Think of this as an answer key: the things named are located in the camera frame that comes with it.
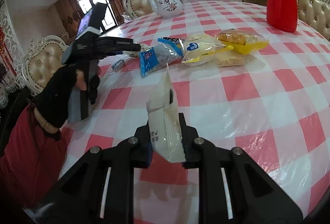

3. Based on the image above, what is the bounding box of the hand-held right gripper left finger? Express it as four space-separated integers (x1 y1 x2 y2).
33 125 152 224

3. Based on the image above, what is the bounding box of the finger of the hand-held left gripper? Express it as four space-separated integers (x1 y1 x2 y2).
93 36 142 52
96 49 138 60

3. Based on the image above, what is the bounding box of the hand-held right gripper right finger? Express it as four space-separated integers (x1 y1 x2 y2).
179 113 303 224

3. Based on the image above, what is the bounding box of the plain white snack packet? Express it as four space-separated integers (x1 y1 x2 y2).
146 64 186 163

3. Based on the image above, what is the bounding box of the blue clear snack packet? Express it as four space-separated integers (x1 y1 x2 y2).
139 42 184 78

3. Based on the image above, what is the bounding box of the person's left forearm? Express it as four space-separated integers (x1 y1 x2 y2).
0 104 69 214

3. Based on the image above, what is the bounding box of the person's left hand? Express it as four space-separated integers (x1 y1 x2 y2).
35 64 101 129

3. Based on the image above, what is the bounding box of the ornate beige tufted chair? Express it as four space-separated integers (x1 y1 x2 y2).
22 35 69 97
122 0 172 21
294 0 330 41

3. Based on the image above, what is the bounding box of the glass balcony door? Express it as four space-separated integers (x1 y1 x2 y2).
75 0 119 31

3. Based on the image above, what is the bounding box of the small dark blue packet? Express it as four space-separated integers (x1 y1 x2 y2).
158 36 184 52

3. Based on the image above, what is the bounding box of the white floral teapot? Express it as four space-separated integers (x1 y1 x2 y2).
146 0 187 19

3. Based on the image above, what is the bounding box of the white yellow bread packet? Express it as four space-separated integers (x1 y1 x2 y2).
181 35 234 65

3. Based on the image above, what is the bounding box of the pale clear bread packet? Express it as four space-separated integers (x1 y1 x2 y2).
215 50 252 67

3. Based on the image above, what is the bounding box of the yellow tray pastry packet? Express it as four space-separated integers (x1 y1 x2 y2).
217 29 269 55

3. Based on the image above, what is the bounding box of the red thermos jug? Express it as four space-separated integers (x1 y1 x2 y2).
266 0 297 33

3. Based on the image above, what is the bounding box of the red knot wall ornament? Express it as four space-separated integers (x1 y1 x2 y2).
0 27 17 77

